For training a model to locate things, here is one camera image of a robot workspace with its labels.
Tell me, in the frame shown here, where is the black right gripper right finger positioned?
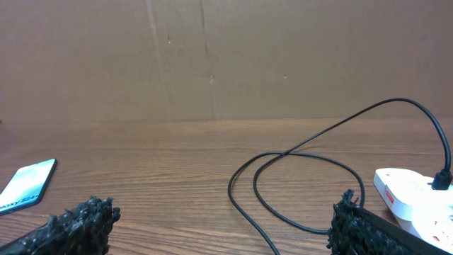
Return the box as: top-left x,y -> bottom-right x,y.
327,189 -> 449,255

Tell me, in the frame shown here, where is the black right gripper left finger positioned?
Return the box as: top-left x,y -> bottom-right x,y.
1,196 -> 120,255

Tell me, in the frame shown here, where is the Samsung Galaxy smartphone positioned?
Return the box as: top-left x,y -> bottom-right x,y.
1,159 -> 57,215

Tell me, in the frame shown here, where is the white power strip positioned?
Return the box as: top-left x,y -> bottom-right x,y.
374,168 -> 452,254

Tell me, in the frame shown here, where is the black charging cable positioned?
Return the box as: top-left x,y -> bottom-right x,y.
227,98 -> 453,255

